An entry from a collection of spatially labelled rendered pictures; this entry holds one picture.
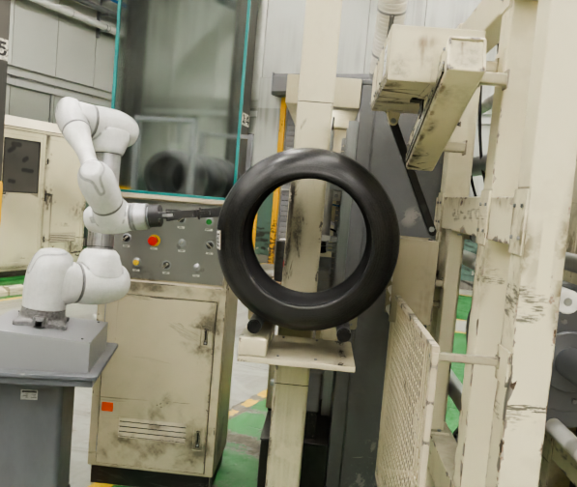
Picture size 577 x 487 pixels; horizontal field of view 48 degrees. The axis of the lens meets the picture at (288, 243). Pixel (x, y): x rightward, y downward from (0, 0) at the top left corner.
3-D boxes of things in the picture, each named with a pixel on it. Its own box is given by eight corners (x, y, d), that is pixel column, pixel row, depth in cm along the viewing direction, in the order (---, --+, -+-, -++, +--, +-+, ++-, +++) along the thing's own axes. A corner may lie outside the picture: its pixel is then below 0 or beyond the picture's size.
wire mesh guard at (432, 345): (374, 474, 245) (392, 290, 240) (379, 475, 245) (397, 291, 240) (402, 634, 156) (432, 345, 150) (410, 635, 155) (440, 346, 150)
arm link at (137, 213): (135, 203, 219) (153, 202, 218) (137, 230, 219) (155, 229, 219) (127, 203, 210) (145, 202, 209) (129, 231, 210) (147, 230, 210)
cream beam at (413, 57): (368, 111, 232) (372, 69, 231) (440, 116, 230) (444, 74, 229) (383, 80, 171) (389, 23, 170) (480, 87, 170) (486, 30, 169)
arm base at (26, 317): (10, 327, 226) (12, 311, 226) (18, 314, 248) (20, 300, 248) (65, 332, 231) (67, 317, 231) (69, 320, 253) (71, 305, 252)
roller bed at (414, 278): (384, 311, 251) (390, 234, 248) (422, 315, 250) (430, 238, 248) (389, 321, 231) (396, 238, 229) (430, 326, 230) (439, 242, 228)
